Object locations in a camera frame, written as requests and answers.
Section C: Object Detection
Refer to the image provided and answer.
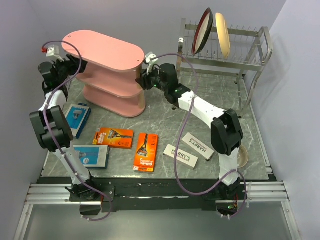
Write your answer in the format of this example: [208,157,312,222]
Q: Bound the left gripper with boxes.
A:
[51,54,89,84]

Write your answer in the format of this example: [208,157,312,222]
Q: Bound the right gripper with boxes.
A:
[136,64,168,93]

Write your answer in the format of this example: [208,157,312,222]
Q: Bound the pink three-tier shelf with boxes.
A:
[62,30,146,118]

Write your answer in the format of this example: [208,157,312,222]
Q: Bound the orange gillette box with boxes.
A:
[92,127,134,149]
[133,132,159,173]

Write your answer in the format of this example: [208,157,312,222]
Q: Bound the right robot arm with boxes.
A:
[135,63,245,199]

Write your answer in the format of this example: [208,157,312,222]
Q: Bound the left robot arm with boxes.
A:
[29,54,100,201]

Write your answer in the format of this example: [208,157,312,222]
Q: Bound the blue razor box upper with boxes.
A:
[65,103,92,139]

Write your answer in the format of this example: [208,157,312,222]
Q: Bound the dark red plate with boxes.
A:
[191,7,214,56]

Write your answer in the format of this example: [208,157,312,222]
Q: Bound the blue Harry's razor box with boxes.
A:
[74,145,110,169]

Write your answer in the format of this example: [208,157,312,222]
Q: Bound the white Harry's box left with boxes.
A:
[163,144,198,169]

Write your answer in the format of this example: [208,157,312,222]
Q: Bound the white harry's box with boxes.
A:
[163,144,198,169]
[182,132,215,161]

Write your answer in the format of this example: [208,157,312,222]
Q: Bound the cream yellow plate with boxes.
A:
[215,12,231,59]

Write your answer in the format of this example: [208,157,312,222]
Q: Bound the white Harry's box right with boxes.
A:
[182,132,215,161]

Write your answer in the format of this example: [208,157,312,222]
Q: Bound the metal dish rack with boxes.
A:
[178,18,274,118]

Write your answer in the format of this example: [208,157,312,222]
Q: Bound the beige bowl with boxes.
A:
[237,145,249,168]

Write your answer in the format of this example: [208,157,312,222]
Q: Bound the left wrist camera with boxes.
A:
[41,45,65,62]

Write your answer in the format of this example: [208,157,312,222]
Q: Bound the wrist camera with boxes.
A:
[41,45,65,62]
[143,52,159,75]

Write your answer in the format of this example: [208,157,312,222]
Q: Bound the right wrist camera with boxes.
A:
[143,52,159,75]

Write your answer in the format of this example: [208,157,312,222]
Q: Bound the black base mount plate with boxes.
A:
[37,176,277,216]

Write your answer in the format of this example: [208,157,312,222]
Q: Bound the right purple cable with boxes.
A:
[154,52,248,219]

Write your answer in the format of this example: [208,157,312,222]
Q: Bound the aluminium rail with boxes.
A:
[25,181,290,205]

